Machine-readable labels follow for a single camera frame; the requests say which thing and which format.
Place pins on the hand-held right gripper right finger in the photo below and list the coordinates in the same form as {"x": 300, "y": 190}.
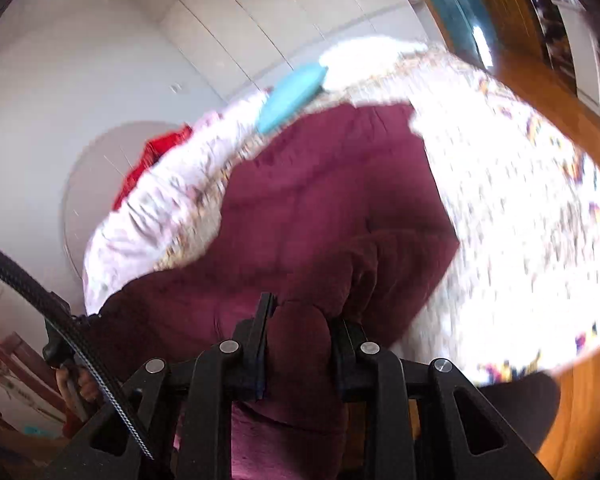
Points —
{"x": 347, "y": 360}

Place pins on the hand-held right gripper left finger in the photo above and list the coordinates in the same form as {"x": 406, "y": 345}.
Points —
{"x": 252, "y": 360}

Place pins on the maroon puffer coat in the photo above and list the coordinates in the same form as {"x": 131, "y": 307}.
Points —
{"x": 305, "y": 210}

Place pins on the person's left hand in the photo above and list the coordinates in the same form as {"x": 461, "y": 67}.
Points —
{"x": 87, "y": 385}

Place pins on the white pink floral quilt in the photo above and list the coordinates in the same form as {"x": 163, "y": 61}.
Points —
{"x": 145, "y": 220}

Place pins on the white rounded headboard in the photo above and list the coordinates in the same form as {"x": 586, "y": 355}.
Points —
{"x": 95, "y": 170}

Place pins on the red cloth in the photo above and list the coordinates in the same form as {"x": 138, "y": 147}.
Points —
{"x": 155, "y": 152}

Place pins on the bed with floral bedspread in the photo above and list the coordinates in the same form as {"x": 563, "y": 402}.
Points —
{"x": 504, "y": 210}

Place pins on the teal pillow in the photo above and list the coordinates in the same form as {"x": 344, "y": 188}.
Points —
{"x": 290, "y": 97}

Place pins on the white pillow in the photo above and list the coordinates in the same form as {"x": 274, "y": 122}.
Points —
{"x": 364, "y": 60}

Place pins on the cream glossy wardrobe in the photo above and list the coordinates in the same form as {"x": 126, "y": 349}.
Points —
{"x": 255, "y": 10}

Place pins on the blue framed glass door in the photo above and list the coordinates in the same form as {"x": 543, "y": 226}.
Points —
{"x": 444, "y": 5}

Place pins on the white television cabinet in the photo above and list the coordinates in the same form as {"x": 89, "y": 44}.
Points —
{"x": 584, "y": 60}

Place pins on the brown wooden door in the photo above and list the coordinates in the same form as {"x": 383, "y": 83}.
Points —
{"x": 504, "y": 5}

